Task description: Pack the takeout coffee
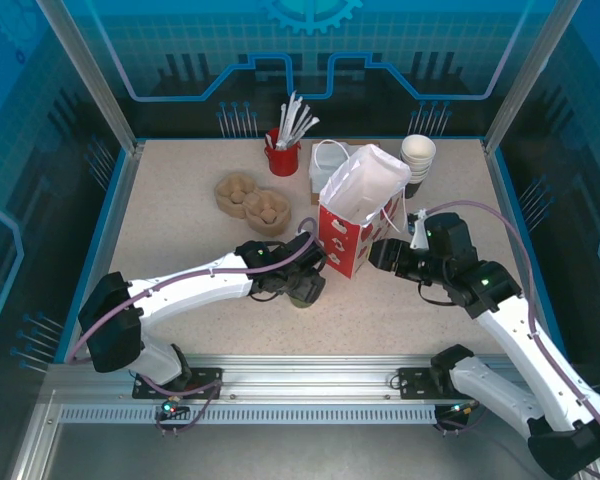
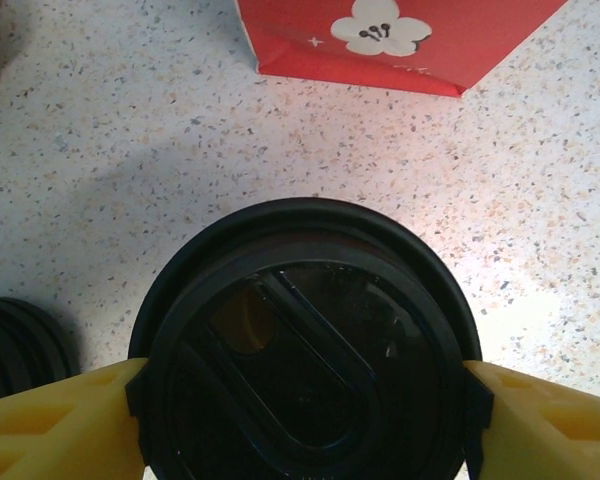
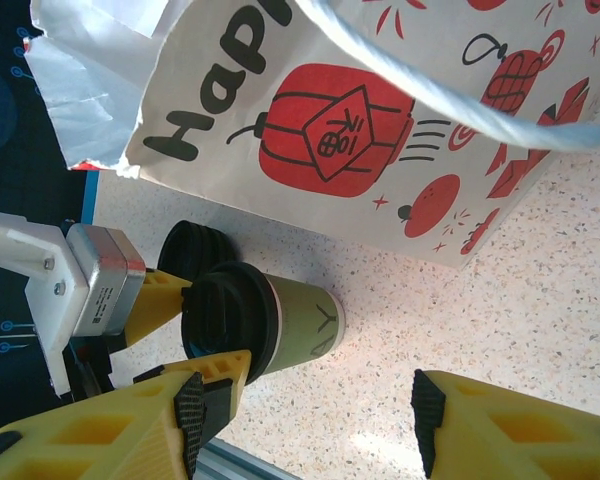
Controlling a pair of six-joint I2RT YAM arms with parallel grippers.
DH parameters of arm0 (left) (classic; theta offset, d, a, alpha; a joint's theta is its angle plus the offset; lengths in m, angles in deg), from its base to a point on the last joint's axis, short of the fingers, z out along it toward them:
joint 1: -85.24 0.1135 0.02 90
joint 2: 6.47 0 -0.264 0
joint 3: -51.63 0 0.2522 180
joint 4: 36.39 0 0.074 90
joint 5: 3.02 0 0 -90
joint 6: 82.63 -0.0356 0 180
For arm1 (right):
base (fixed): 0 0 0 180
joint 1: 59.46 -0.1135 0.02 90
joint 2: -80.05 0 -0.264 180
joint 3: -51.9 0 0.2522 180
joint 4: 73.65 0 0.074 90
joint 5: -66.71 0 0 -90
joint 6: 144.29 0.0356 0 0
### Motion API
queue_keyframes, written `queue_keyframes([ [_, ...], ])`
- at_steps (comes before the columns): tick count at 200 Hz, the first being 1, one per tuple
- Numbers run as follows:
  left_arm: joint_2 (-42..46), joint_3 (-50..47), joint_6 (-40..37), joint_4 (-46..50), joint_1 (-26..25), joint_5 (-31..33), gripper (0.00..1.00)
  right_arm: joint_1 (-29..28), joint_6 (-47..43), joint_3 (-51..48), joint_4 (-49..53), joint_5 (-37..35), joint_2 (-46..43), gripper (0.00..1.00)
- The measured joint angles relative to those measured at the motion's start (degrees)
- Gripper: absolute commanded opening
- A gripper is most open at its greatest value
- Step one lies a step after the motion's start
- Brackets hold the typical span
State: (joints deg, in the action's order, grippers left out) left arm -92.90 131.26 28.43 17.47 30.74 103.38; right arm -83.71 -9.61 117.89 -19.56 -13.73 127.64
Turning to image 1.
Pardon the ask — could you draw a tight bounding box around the red and white paper bag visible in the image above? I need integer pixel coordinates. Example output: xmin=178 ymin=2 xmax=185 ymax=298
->
xmin=317 ymin=144 xmax=412 ymax=279

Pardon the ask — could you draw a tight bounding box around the brown pulp cup carrier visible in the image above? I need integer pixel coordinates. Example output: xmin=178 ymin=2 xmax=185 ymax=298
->
xmin=214 ymin=178 xmax=292 ymax=237
xmin=215 ymin=171 xmax=291 ymax=230

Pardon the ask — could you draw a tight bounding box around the flat white paper bag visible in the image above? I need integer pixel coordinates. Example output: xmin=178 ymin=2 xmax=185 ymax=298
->
xmin=308 ymin=139 xmax=354 ymax=194

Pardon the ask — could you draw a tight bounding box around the red mug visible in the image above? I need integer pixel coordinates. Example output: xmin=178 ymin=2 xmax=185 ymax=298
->
xmin=263 ymin=127 xmax=302 ymax=177

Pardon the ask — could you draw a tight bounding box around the small connector with lights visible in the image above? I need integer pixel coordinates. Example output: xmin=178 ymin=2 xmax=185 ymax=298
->
xmin=447 ymin=402 xmax=481 ymax=421
xmin=157 ymin=397 xmax=189 ymax=421

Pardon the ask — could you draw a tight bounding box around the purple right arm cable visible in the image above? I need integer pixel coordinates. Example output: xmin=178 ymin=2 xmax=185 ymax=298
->
xmin=422 ymin=199 xmax=600 ymax=479

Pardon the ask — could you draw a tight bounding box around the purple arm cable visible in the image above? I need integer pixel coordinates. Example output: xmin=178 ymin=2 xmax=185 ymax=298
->
xmin=69 ymin=217 xmax=321 ymax=437
xmin=422 ymin=199 xmax=600 ymax=479

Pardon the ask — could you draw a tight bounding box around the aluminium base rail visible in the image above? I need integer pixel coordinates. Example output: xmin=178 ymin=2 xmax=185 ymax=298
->
xmin=47 ymin=353 xmax=581 ymax=401

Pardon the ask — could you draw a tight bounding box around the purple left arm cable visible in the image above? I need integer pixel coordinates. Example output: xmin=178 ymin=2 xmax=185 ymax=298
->
xmin=69 ymin=217 xmax=321 ymax=437

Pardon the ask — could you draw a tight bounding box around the slotted white cable duct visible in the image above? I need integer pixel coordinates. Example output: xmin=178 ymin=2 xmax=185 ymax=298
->
xmin=59 ymin=404 xmax=481 ymax=426

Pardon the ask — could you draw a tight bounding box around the aluminium frame post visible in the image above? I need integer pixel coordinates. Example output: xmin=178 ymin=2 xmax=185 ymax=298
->
xmin=35 ymin=0 xmax=146 ymax=154
xmin=482 ymin=0 xmax=581 ymax=156

